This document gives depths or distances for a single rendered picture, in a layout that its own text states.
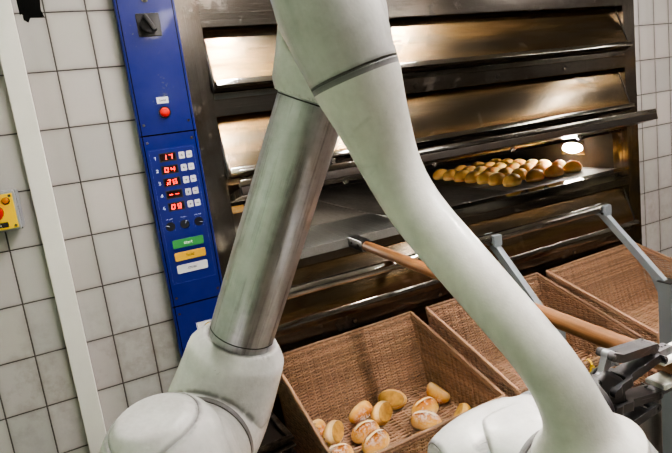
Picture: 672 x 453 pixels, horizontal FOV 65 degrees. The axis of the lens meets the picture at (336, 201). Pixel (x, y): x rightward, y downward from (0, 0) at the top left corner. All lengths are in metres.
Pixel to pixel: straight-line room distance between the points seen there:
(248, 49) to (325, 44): 1.17
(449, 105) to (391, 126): 1.47
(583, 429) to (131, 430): 0.47
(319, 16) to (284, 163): 0.24
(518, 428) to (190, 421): 0.37
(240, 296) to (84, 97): 0.97
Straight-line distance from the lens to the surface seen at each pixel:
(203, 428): 0.69
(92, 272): 1.64
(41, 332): 1.69
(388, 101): 0.55
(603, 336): 0.98
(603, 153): 2.77
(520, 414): 0.68
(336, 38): 0.53
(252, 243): 0.74
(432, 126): 1.94
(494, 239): 1.65
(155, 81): 1.59
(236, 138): 1.66
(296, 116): 0.70
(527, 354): 0.52
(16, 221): 1.55
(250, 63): 1.67
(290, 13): 0.56
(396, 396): 1.88
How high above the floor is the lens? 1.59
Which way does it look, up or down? 9 degrees down
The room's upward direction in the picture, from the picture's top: 8 degrees counter-clockwise
